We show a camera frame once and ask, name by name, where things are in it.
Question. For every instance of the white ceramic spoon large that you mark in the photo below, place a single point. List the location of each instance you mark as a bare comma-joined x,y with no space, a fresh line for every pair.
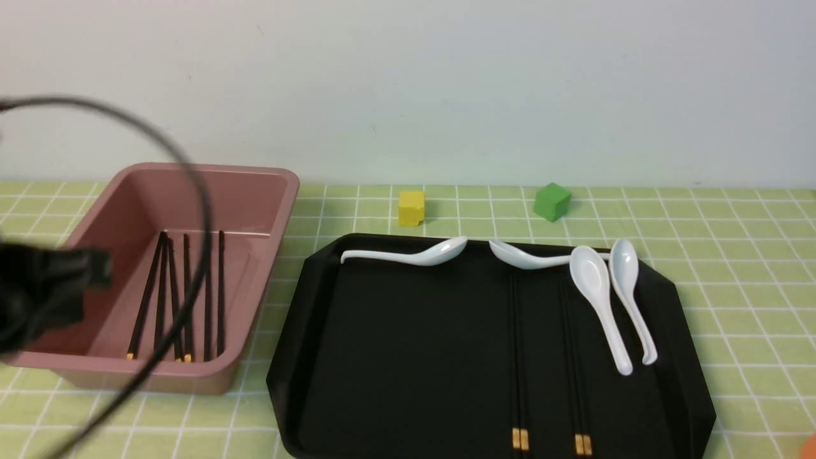
590,275

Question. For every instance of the green wooden cube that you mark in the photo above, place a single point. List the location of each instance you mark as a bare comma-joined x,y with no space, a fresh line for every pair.
552,202

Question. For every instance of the yellow wooden cube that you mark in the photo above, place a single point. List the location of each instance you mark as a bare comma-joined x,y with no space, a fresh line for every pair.
411,208

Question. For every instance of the white ceramic spoon far right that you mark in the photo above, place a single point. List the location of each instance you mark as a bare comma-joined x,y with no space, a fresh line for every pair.
624,269

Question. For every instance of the white ceramic spoon far left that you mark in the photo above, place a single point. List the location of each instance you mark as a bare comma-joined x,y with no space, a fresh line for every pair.
435,255

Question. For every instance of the black chopstick gold tip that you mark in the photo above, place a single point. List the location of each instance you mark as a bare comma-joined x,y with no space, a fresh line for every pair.
188,331
140,319
175,298
159,324

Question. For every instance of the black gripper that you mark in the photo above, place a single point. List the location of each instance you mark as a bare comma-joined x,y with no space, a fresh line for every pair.
42,289

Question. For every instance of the orange object at corner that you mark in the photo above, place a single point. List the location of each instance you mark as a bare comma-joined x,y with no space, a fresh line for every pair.
808,448

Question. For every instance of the black octagonal tray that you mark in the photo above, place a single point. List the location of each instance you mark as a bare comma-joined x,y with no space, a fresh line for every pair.
387,360

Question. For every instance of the pink rectangular plastic bin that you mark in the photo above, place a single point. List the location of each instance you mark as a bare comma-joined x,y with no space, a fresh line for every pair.
250,205

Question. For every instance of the black chopstick gold band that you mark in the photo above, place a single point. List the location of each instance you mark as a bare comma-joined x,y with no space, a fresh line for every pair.
516,411
579,370
573,379
525,444

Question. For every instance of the white ceramic spoon centre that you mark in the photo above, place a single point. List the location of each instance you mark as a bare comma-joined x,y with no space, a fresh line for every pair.
518,258

